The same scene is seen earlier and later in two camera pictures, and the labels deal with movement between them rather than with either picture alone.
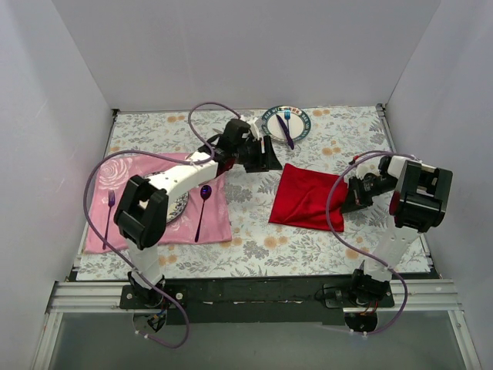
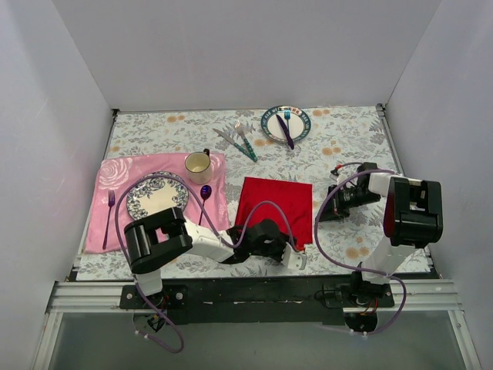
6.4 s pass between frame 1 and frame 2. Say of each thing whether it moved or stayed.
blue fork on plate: stayed
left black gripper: moved
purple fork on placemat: stayed
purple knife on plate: stayed
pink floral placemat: stayed
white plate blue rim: stayed
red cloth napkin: moved
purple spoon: stayed
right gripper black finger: moved
